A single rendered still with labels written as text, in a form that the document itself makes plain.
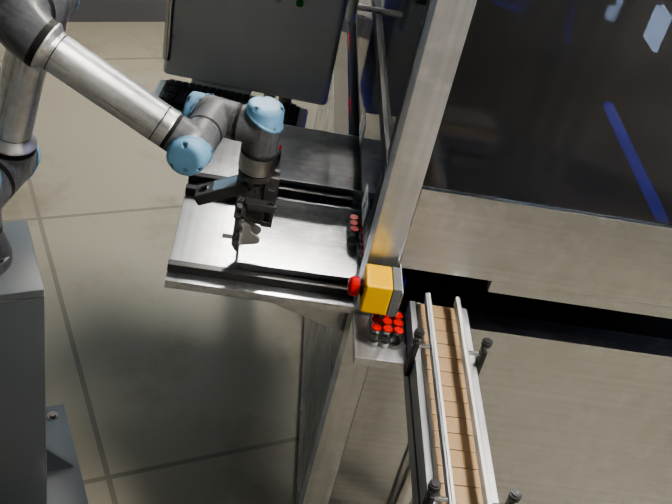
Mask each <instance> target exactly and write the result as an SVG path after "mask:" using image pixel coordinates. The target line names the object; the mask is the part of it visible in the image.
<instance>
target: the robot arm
mask: <svg viewBox="0 0 672 504"><path fill-rule="evenodd" d="M80 1H81V0H0V43H1V44H2V45H3V46H4V47H5V48H6V49H5V54H4V59H3V63H2V68H1V73H0V275H1V274H3V273H4V272H5V271H6V270H7V269H8V268H9V267H10V265H11V263H12V259H13V256H12V247H11V244H10V242H9V240H8V238H7V236H6V234H5V232H4V230H3V226H2V209H3V206H4V205H5V204H6V203H7V202H8V201H9V199H10V198H11V197H12V196H13V195H14V194H15V193H16V192H17V191H18V190H19V188H20V187H21V186H22V185H23V184H24V183H25V182H26V181H27V180H28V179H29V178H30V177H31V176H32V175H33V174H34V173H35V171H36V169H37V167H38V165H39V163H40V158H41V152H40V148H39V146H38V145H37V143H38V141H37V137H36V135H35V134H34V133H33V129H34V125H35V121H36V117H37V112H38V108H39V104H40V100H41V96H42V92H43V88H44V84H45V79H46V75H47V72H48V73H50V74H51V75H53V76H54V77H56V78H57V79H59V80H60V81H62V82H63V83H65V84H66V85H68V86H69V87H71V88H72V89H74V90H75V91H77V92H78V93H80V94H81V95H83V96H84V97H86V98H87V99H89V100H90V101H92V102H93V103H95V104H96V105H98V106H99V107H101V108H102V109H103V110H105V111H106V112H108V113H109V114H111V115H112V116H114V117H115V118H117V119H118V120H120V121H121V122H123V123H124V124H126V125H127V126H129V127H130V128H132V129H133V130H135V131H136V132H138V133H139V134H141V135H142V136H144V137H145V138H147V139H148V140H150V141H151V142H153V143H154V144H156V145H157V146H159V147H160V148H162V149H163V150H165V151H166V159H167V162H168V163H169V165H170V166H171V168H172V169H173V170H174V171H175V172H177V173H179V174H181V175H186V176H192V175H196V174H198V173H200V172H201V171H202V170H203V169H204V168H205V166H206V165H207V164H208V163H209V162H210V161H211V159H212V156H213V154H214V152H215V150H216V149H217V147H218V145H219V144H220V142H221V141H222V139H223V138H227V139H230V140H234V141H239V142H241V149H240V155H239V161H238V167H239V168H238V174H237V175H233V176H230V177H226V178H222V179H218V180H215V181H211V182H207V183H204V184H200V185H197V186H196V190H195V194H194V199H195V201H196V203H197V205H203V204H207V203H211V202H215V201H218V200H222V199H226V198H230V197H233V196H235V197H236V204H235V210H234V217H233V218H235V222H234V228H233V234H232V240H231V245H232V247H233V249H234V250H235V251H237V249H238V246H239V245H247V244H258V243H259V242H260V237H259V236H257V234H259V233H260V232H261V227H260V226H264V227H270V228H271V226H272V221H273V216H274V213H275V209H276V206H275V205H276V200H277V199H276V197H278V187H279V182H280V173H281V170H278V169H275V166H276V161H277V156H278V149H279V144H280V139H281V133H282V131H283V128H284V124H283V121H284V113H285V110H284V107H283V105H282V103H281V102H279V101H278V100H277V99H275V98H272V97H269V96H265V97H262V96H255V97H252V98H251V99H250V100H249V101H248V104H244V103H240V102H236V101H233V100H229V99H225V98H222V97H218V96H215V95H213V94H211V93H202V92H198V91H194V92H191V93H190V94H189V96H188V97H187V100H186V102H185V104H184V108H183V113H181V112H179V111H178V110H176V109H175V108H174V107H172V106H171V105H169V104H168V103H166V102H165V101H163V100H162V99H160V98H159V97H157V96H156V95H155V94H153V93H152V92H150V91H149V90H147V89H146V88H144V87H143V86H141V85H140V84H138V83H137V82H136V81H134V80H133V79H131V78H130V77H128V76H127V75H125V74H124V73H122V72H121V71H119V70H118V69H117V68H115V67H114V66H112V65H111V64H109V63H108V62H106V61H105V60H103V59H102V58H100V57H99V56H98V55H96V54H95V53H93V52H92V51H90V50H89V49H87V48H86V47H84V46H83V45H81V44H80V43H79V42H77V41H76V40H74V39H73V38H71V37H70V36H68V35H67V34H65V31H66V28H67V24H68V20H69V16H70V14H71V13H72V12H73V11H75V10H76V9H77V7H78V5H79V3H80ZM243 219H244V221H243ZM257 224H261V225H260V226H259V225H257Z"/></svg>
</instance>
